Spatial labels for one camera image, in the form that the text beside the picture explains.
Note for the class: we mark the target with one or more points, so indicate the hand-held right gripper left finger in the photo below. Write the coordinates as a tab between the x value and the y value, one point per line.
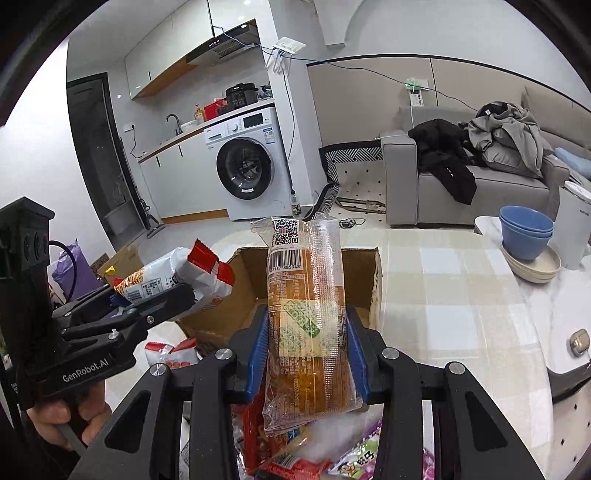
258	350

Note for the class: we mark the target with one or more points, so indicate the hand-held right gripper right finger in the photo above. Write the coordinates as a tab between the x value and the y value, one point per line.
358	355

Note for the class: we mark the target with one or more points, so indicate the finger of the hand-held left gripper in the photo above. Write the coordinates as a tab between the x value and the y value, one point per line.
83	304
161	307

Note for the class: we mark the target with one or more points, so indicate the brown cardboard box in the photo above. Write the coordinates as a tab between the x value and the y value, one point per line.
221	314

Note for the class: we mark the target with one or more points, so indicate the white and red snack bag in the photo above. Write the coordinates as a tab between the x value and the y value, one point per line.
203	272

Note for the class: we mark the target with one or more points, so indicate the clear bread packet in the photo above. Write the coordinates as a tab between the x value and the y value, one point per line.
300	295

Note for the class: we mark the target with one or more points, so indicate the person's left hand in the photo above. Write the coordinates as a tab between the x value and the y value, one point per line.
48	417

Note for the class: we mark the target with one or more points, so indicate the purple bag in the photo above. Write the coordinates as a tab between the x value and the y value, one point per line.
69	272

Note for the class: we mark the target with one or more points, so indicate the white red snack packet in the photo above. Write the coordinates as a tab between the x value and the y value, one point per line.
171	353

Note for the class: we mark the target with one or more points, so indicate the yellow printed cardboard box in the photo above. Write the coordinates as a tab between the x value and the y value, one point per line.
122	263

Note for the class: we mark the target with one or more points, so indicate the pile of snack packets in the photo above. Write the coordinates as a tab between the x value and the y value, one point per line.
360	461

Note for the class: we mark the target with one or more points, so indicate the white kitchen counter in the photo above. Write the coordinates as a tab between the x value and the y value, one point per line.
184	184

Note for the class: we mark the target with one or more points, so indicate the dark door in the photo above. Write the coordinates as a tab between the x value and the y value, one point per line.
101	161

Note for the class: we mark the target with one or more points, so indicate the clear plastic bottle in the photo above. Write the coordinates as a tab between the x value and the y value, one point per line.
296	203

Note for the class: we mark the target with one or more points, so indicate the curved steel faucet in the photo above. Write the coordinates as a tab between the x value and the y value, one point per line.
174	121

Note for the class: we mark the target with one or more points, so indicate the white washing machine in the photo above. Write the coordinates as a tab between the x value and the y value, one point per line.
249	138

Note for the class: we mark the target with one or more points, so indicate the yellow bottle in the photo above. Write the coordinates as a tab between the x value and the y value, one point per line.
199	114

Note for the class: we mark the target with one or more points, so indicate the blue bowl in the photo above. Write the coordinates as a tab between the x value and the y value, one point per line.
526	247
526	221

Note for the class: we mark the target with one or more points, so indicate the patterned floor mat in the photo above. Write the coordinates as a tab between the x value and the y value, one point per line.
351	154

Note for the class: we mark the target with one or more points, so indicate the red box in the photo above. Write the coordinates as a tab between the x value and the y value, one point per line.
214	110

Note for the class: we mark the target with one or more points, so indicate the grey sofa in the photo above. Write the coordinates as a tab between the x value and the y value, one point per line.
498	194

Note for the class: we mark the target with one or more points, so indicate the gold earbuds case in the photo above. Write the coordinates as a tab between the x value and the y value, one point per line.
581	342

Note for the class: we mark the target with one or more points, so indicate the black jacket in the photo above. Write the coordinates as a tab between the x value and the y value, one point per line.
443	147

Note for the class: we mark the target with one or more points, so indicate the black pressure cooker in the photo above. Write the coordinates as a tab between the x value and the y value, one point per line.
241	96

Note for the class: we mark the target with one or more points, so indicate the white electric kettle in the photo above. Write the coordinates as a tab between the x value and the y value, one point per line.
572	221

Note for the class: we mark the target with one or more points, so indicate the grey jacket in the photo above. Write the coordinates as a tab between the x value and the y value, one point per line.
503	134

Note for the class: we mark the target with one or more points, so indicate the steel range hood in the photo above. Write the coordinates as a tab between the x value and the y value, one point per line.
231	44

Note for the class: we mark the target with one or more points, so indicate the white router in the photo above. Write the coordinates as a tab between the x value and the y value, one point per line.
288	46

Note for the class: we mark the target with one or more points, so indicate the light blue pillow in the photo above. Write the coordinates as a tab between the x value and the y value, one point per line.
575	159

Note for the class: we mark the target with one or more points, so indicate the white wall cabinets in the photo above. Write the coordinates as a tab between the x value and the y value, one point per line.
157	69

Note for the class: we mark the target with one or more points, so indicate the wall power strip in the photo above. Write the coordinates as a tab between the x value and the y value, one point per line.
414	90

